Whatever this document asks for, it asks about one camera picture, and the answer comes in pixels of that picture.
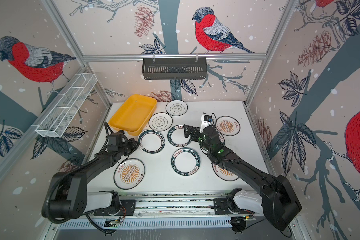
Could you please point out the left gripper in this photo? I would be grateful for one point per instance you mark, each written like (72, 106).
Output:
(131, 141)

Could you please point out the black hanging wire basket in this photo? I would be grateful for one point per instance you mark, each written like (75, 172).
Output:
(175, 69)

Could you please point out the white mesh wire shelf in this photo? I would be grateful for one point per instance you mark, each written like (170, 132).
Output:
(69, 102)

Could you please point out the orange sunburst plate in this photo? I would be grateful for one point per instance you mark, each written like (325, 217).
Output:
(224, 174)
(129, 174)
(228, 126)

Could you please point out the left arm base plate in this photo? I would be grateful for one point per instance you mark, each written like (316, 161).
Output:
(122, 209)

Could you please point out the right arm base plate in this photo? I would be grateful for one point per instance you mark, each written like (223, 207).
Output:
(228, 207)

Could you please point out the aluminium mounting rail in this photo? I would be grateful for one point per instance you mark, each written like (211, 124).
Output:
(195, 205)

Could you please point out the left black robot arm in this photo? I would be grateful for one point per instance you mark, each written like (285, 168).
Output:
(68, 197)

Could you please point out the dark green rim plate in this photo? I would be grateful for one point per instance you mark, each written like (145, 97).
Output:
(151, 142)

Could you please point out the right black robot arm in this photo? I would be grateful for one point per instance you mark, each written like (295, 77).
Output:
(279, 201)

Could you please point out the yellow plastic bin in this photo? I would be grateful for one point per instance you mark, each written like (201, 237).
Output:
(133, 115)

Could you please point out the white plate flower emblem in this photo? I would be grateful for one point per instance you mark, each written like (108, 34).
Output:
(176, 108)
(160, 122)

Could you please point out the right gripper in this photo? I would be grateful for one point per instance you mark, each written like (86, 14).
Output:
(193, 128)

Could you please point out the white plate flower emblem far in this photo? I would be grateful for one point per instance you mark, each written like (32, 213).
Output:
(176, 108)

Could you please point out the green rim lettered plate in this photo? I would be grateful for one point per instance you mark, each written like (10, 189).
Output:
(177, 138)
(185, 161)

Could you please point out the green rim lettered plate front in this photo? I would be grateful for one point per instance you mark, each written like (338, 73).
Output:
(185, 161)

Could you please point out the white plate flower emblem near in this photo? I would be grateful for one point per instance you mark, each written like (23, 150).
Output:
(160, 122)

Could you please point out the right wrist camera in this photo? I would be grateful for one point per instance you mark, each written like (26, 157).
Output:
(206, 120)

